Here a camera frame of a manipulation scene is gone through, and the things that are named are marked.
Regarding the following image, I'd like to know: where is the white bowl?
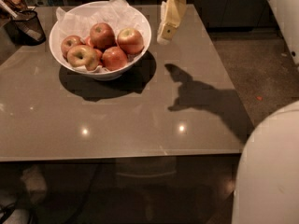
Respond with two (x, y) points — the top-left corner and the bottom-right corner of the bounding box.
(49, 0), (153, 81)

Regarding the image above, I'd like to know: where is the yellow-green apple front left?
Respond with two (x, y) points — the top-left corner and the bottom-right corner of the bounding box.
(67, 45), (99, 71)

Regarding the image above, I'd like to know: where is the red apple back centre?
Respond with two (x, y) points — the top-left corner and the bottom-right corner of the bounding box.
(90, 22), (115, 49)

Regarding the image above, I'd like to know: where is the red apple front centre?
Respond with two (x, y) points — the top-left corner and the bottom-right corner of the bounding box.
(102, 47), (128, 71)

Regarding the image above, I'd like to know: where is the small hidden red apple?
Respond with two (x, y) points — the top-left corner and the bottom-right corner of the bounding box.
(85, 36), (94, 48)

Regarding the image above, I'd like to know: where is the red apple far left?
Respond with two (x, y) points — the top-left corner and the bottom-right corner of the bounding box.
(61, 35), (83, 58)

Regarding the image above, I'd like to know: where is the white paper liner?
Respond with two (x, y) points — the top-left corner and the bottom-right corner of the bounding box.
(55, 0), (149, 74)

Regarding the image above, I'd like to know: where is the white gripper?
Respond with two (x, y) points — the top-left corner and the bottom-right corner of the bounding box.
(157, 0), (187, 45)

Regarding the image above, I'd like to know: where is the black mesh pen cup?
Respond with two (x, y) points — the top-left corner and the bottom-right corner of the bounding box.
(12, 10), (46, 46)

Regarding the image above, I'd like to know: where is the red-green apple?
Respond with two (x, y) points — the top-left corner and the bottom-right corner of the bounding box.
(117, 27), (144, 55)

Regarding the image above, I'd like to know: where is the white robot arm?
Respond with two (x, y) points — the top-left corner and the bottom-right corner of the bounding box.
(232, 0), (299, 224)

